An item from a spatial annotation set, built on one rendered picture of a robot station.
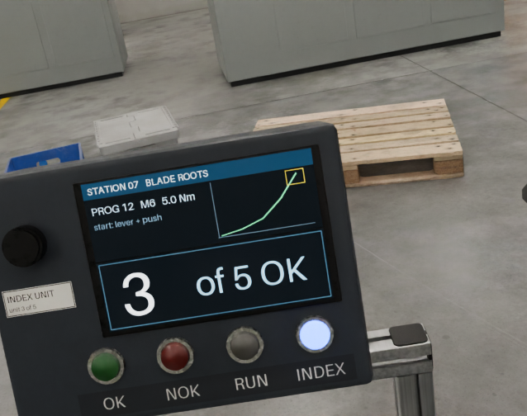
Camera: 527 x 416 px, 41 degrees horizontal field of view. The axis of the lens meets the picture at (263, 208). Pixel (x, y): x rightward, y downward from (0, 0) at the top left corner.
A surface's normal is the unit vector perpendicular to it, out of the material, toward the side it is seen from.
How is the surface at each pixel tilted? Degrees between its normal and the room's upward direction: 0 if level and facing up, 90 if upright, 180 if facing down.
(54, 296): 75
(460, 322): 0
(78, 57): 90
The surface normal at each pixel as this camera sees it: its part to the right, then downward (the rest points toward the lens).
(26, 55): 0.14, 0.36
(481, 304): -0.16, -0.91
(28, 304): -0.01, 0.14
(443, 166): -0.15, 0.36
